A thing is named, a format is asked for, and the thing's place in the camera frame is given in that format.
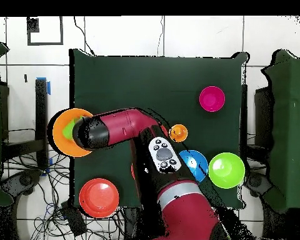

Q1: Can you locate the blue bowl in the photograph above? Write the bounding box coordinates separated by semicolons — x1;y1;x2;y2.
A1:
178;149;209;183

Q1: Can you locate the pink bowl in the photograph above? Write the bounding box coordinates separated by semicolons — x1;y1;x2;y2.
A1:
199;86;226;113

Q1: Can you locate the green cup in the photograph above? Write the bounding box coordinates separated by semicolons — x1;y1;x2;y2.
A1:
62;119;77;140

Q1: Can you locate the large green bowl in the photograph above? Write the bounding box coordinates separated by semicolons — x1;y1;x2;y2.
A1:
208;152;246;189

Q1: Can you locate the large orange bowl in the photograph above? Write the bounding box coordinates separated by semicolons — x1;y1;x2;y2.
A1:
52;107;94;158

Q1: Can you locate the orange cup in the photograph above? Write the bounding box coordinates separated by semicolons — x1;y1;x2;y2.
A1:
169;124;189;143

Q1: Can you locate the dark green table cloth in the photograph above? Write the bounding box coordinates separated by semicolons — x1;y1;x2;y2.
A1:
69;48;251;210

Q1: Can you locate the blue tape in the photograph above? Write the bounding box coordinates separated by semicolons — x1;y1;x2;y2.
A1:
36;76;51;96

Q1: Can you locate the black chair base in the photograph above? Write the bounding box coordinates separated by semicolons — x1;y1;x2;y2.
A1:
0;169;43;197
242;172;273;198

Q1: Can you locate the black power strip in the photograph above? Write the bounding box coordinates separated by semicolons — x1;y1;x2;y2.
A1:
59;200;88;238

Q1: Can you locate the thin black cable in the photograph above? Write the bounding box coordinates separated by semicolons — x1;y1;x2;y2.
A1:
156;16;165;57
73;16;96;56

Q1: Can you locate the tangle of black cables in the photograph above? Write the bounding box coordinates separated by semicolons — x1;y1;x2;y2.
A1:
2;147;126;240

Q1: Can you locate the black stool frame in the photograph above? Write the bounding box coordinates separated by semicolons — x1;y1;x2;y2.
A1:
241;84;274;173
1;79;49;171

